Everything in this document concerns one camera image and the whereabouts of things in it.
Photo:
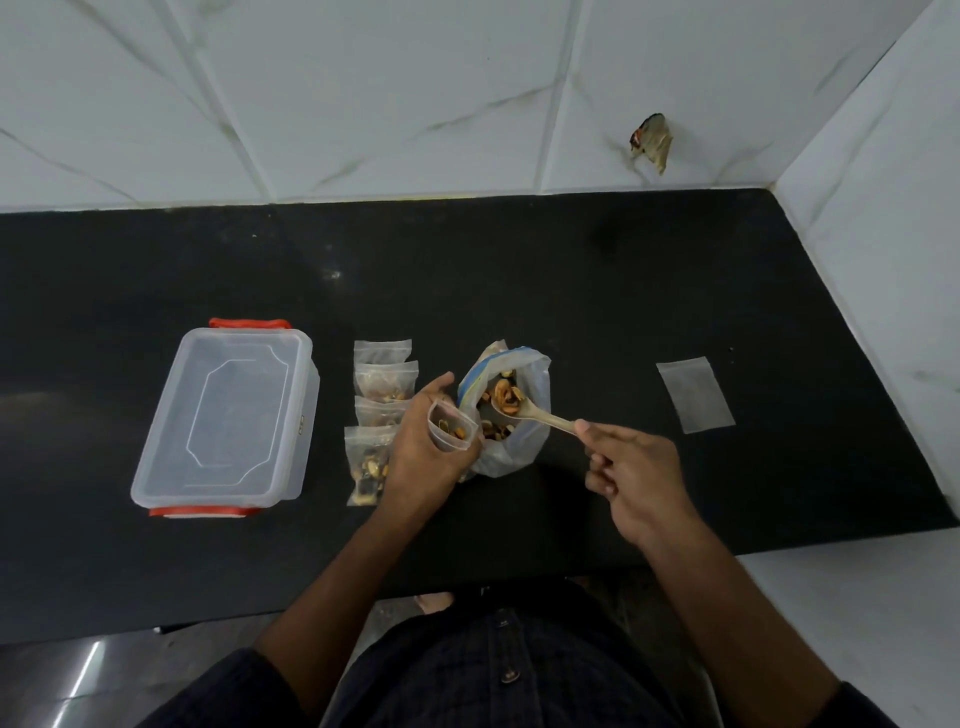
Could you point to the person's left hand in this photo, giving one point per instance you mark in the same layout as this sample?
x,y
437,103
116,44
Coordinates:
x,y
412,465

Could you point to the person's right hand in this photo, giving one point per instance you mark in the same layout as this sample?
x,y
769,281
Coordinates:
x,y
645,484

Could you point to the person's right thumb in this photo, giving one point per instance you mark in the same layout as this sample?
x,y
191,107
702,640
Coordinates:
x,y
600,461

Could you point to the person's left thumb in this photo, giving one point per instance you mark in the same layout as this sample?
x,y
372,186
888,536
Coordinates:
x,y
461,461

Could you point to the wooden spoon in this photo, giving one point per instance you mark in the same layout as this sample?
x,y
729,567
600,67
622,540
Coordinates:
x,y
544,421

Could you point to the person's right forearm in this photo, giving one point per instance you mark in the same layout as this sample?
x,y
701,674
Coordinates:
x,y
735,615

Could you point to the person's left forearm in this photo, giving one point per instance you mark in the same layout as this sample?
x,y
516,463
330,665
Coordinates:
x,y
337,607

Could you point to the large zip bag blue seal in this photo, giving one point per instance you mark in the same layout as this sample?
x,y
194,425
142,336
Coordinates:
x,y
517,457

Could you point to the mixed nuts heap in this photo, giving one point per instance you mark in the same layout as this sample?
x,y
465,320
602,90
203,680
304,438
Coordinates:
x,y
507,391

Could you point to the small zip bag of nuts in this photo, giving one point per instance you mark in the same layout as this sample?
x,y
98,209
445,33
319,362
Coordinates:
x,y
377,412
382,351
367,465
384,381

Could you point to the empty small zip bag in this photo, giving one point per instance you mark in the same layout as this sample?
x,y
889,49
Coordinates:
x,y
694,394

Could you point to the person's foot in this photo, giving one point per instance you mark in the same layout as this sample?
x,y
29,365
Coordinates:
x,y
435,601

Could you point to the dark checked shirt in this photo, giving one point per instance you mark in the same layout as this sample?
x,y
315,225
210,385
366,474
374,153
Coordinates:
x,y
495,675

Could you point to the clear container with red clips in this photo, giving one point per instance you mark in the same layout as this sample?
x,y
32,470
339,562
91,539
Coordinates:
x,y
232,420

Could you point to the torn wall fixture remnant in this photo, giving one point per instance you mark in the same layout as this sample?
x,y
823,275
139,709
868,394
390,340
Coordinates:
x,y
654,142

